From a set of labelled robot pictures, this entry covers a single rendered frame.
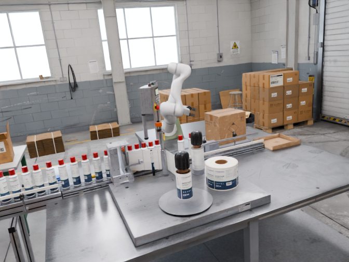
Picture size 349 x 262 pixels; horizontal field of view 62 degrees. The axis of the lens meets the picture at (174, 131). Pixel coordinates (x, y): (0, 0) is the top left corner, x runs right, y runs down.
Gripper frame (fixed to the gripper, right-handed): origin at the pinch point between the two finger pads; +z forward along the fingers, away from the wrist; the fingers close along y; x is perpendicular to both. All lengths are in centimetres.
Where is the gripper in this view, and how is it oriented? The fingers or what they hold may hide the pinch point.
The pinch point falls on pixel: (194, 112)
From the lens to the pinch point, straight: 304.5
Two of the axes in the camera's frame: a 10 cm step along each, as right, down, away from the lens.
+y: 1.0, -5.6, -8.2
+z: 9.6, 2.7, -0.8
